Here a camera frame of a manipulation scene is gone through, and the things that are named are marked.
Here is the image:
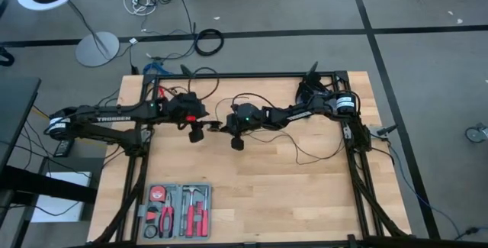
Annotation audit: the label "long blue cable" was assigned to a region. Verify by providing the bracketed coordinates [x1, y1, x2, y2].
[388, 140, 464, 237]

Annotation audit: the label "white looped cable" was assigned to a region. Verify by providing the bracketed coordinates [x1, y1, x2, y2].
[122, 0, 158, 17]

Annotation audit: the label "grey caster wheel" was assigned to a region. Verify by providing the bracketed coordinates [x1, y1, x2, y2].
[464, 122, 488, 144]

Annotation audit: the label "black desk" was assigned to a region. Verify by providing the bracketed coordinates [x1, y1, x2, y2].
[0, 76, 42, 172]

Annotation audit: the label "black camera cable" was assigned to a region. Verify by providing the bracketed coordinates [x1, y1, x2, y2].
[188, 66, 220, 102]
[231, 92, 278, 110]

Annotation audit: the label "red handled pliers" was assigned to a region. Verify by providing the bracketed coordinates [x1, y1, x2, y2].
[158, 192, 175, 239]

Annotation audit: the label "red handled screwdriver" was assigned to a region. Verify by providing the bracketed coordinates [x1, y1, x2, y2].
[201, 187, 210, 238]

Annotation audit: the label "black tape roll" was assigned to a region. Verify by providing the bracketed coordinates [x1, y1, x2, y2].
[143, 224, 159, 240]

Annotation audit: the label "small grey screwdriver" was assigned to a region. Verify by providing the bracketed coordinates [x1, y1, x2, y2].
[178, 196, 188, 226]

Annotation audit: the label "red tape measure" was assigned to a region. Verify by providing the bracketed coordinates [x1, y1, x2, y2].
[148, 185, 168, 203]

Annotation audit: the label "grey plastic tool case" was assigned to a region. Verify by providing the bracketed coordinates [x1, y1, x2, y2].
[137, 182, 213, 240]

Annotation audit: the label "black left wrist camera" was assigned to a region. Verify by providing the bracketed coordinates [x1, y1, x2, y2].
[188, 124, 206, 144]

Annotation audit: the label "short blue cable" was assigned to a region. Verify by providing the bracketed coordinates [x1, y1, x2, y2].
[143, 60, 165, 76]

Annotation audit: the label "black left camera cable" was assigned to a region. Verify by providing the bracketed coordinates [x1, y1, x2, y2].
[188, 66, 220, 102]

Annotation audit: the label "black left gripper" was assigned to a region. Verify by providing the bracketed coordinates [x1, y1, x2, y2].
[181, 112, 213, 127]

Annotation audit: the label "black right camera cable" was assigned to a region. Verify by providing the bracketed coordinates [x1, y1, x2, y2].
[231, 92, 278, 110]

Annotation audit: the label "red handled hammer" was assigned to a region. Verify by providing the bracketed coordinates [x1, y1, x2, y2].
[181, 185, 197, 238]

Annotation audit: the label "grey bracket with black knob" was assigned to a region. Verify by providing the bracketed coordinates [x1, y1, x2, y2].
[370, 124, 398, 141]

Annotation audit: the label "black metal beam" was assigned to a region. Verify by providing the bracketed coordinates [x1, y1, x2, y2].
[0, 165, 98, 205]

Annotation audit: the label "black power adapter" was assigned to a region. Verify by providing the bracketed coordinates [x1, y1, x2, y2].
[53, 137, 76, 158]

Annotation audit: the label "black chair base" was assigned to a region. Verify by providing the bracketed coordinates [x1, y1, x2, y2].
[0, 45, 15, 68]

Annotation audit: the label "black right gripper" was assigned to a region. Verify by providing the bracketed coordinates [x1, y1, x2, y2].
[219, 114, 245, 140]

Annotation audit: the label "black coiled floor cable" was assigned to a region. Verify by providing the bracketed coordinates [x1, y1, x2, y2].
[193, 27, 226, 57]

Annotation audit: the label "short looped black cable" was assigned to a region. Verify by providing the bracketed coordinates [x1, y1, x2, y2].
[158, 84, 191, 101]

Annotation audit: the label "long thin black cord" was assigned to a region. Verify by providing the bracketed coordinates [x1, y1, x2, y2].
[214, 96, 346, 166]

